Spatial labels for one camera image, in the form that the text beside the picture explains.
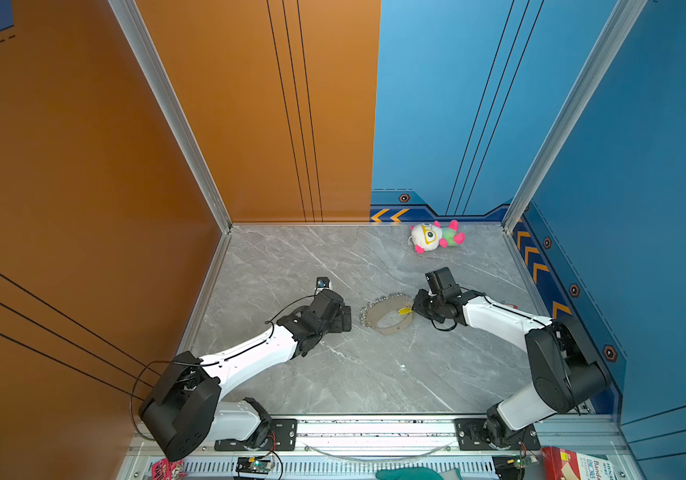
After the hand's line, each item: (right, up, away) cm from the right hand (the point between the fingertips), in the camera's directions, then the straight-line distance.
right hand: (410, 305), depth 93 cm
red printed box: (+29, -31, -27) cm, 50 cm away
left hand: (-23, 0, -6) cm, 23 cm away
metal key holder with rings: (-9, -3, +2) cm, 9 cm away
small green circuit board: (-42, -34, -22) cm, 58 cm away
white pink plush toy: (+10, +22, +16) cm, 29 cm away
